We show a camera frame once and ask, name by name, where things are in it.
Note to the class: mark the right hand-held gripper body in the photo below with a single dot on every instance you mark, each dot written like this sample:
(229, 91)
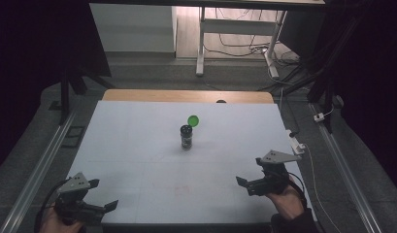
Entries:
(270, 181)

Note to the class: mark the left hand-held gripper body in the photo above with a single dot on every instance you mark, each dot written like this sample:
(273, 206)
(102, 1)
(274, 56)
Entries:
(74, 207)

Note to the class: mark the small spice jar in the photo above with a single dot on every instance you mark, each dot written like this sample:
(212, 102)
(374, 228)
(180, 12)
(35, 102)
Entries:
(186, 137)

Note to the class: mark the green round jar lid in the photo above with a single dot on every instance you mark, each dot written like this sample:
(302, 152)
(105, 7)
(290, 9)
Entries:
(193, 120)

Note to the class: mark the person's left hand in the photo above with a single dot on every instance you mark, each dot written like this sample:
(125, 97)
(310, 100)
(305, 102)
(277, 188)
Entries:
(57, 225)

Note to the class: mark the person's right hand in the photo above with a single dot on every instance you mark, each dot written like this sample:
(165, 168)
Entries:
(288, 204)

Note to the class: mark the white power strip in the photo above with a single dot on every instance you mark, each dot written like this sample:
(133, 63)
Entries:
(295, 144)

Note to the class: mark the white table cover sheet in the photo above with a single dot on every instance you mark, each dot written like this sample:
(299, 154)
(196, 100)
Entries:
(138, 145)

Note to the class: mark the black table grommet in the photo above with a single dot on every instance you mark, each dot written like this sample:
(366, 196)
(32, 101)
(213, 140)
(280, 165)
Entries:
(221, 101)

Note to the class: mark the small white adapter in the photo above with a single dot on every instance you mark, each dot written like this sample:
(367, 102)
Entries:
(319, 117)

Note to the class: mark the black metal stand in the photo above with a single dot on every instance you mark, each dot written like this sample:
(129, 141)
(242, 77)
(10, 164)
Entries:
(327, 93)
(65, 97)

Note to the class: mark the dark curtain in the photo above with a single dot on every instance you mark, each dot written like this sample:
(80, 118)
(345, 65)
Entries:
(374, 81)
(31, 64)

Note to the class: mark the white cabinet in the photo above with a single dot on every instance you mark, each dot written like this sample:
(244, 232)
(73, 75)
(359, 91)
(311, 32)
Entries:
(134, 29)

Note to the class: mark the aluminium floor rail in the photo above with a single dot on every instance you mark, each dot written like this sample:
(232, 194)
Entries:
(40, 174)
(345, 174)

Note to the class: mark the white desk frame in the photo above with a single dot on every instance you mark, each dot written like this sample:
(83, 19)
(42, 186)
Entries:
(235, 27)

